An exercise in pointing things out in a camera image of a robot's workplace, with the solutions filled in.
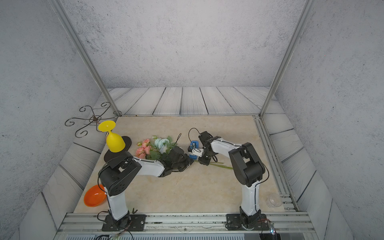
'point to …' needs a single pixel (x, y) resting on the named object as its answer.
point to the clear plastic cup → (273, 200)
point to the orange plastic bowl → (94, 196)
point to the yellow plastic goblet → (114, 143)
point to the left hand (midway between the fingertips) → (198, 161)
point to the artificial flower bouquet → (155, 149)
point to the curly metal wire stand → (93, 119)
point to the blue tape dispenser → (194, 144)
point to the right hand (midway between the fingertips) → (203, 160)
